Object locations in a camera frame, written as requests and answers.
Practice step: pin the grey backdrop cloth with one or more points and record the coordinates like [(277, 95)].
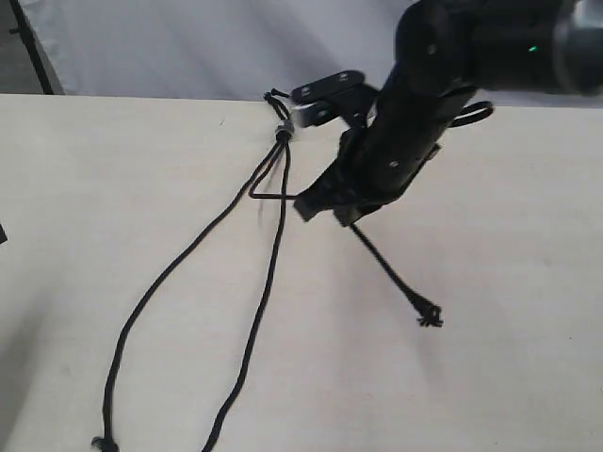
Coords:
[(213, 50)]

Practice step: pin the black stand pole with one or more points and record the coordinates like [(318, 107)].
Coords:
[(23, 30)]

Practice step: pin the grey metal collar ring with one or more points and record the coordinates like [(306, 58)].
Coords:
[(284, 132)]

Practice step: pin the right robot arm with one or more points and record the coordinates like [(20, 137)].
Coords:
[(445, 52)]

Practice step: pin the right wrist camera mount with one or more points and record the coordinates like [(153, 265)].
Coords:
[(344, 95)]

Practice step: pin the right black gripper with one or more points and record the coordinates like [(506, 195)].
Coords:
[(393, 133)]

